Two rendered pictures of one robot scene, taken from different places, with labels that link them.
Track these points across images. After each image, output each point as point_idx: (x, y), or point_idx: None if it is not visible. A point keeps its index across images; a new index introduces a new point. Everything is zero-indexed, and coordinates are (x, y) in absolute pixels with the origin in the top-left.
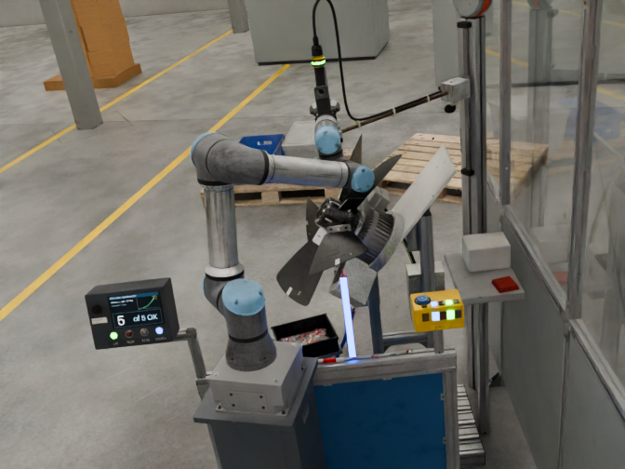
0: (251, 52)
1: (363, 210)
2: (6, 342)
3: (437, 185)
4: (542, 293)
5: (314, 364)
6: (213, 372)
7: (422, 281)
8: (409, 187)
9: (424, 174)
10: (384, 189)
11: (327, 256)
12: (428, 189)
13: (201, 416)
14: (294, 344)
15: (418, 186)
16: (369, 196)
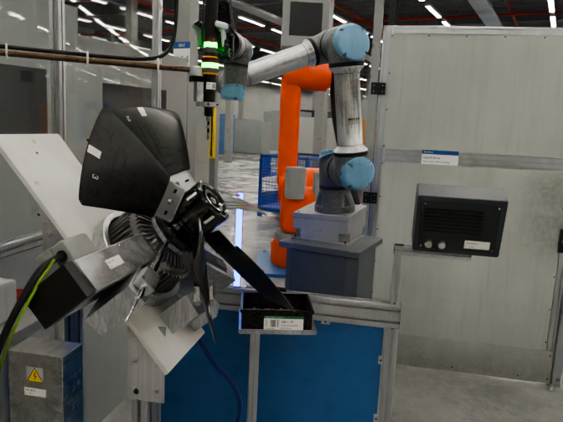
0: None
1: (133, 236)
2: None
3: (69, 160)
4: (17, 265)
5: (282, 239)
6: (363, 207)
7: (74, 336)
8: (48, 207)
9: (37, 175)
10: (42, 253)
11: (240, 202)
12: (69, 174)
13: (375, 237)
14: (299, 210)
15: (56, 188)
16: (90, 246)
